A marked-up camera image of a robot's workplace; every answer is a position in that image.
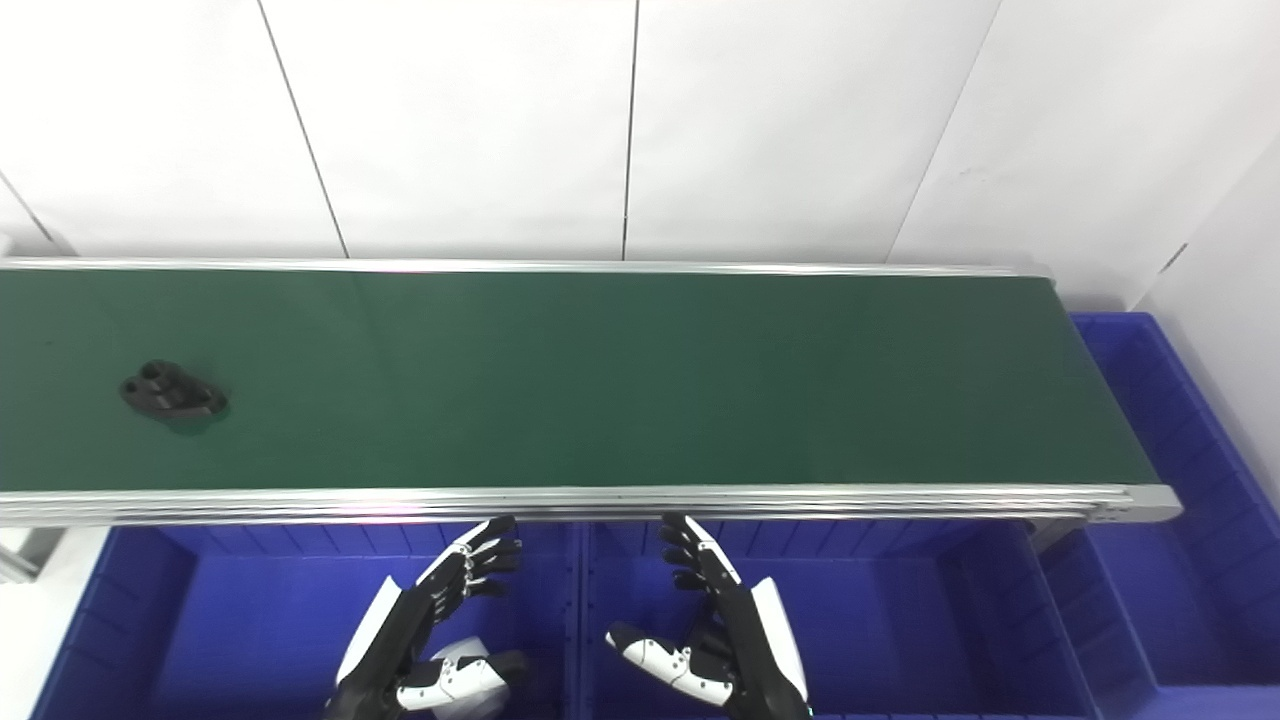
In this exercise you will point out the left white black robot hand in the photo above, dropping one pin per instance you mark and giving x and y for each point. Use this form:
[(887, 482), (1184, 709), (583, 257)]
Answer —
[(400, 620)]

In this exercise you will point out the blue plastic bin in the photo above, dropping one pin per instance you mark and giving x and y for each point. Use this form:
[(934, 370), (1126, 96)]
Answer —
[(1180, 600), (900, 640), (230, 640)]

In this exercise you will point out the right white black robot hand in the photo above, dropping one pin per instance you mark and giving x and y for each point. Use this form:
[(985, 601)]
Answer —
[(745, 640)]

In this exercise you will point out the aluminium conveyor leg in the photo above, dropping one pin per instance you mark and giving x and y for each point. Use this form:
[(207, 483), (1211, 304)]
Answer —
[(22, 555), (1055, 533)]

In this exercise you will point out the green conveyor belt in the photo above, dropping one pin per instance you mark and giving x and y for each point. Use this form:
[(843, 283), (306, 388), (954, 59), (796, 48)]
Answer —
[(640, 503), (620, 380)]

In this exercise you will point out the white plastic part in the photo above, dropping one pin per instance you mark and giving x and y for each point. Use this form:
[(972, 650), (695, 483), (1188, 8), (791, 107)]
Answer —
[(462, 650)]

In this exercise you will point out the black machined part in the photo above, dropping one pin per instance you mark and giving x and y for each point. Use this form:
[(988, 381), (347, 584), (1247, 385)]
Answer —
[(170, 393)]

